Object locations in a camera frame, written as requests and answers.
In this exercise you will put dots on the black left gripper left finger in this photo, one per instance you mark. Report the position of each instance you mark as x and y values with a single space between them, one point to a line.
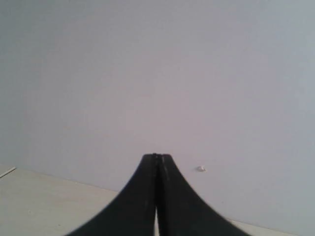
132 211

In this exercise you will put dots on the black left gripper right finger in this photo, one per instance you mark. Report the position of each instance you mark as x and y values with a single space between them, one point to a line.
180 210

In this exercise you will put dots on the small white wall blob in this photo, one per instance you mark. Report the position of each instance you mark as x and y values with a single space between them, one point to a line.
201 169

